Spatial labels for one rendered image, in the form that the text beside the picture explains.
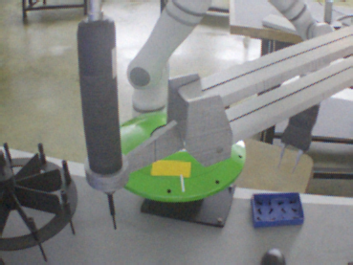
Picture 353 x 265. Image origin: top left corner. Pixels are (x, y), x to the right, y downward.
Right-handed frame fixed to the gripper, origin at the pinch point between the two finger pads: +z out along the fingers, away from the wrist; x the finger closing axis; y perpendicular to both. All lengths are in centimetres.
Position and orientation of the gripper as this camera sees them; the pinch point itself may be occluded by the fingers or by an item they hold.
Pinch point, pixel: (284, 172)
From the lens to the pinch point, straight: 101.8
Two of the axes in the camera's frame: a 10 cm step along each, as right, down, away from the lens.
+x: -8.5, -3.1, 4.3
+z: -2.6, 9.5, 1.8
